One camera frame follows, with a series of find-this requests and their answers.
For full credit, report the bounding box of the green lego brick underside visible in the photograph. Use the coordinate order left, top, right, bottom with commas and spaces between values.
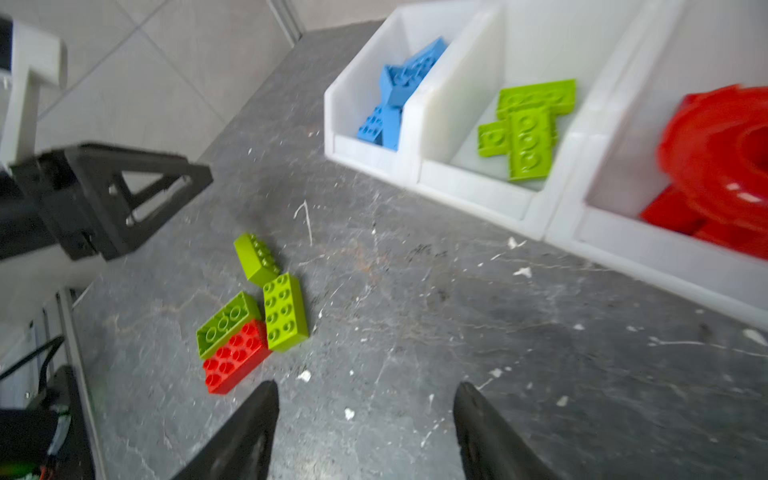
509, 106, 553, 181

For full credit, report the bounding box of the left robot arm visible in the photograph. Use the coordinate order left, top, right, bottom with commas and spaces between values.
1, 143, 213, 479

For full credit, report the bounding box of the white three-compartment bin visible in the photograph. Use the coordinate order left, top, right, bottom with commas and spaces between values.
324, 1, 767, 328

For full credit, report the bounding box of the red arch lego piece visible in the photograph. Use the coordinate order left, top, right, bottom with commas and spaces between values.
657, 84, 767, 232

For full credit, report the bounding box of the red lego brick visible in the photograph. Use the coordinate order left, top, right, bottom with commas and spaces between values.
202, 320, 272, 395
640, 185, 767, 260

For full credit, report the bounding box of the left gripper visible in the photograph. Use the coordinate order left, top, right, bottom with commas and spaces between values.
1, 143, 213, 260

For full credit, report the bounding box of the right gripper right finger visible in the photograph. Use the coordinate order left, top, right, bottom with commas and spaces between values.
453, 382, 559, 479

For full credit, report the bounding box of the blue lego brick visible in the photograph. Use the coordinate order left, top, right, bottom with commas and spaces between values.
356, 104, 402, 151
379, 37, 448, 108

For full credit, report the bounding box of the green lego brick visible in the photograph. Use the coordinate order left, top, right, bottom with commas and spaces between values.
234, 233, 281, 287
477, 120, 511, 158
263, 273, 310, 352
196, 291, 262, 360
495, 79, 577, 120

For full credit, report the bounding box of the red lego brick bottom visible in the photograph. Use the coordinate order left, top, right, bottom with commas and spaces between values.
640, 185, 767, 260

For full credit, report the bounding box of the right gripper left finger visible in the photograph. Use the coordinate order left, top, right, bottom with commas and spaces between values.
173, 380, 279, 480

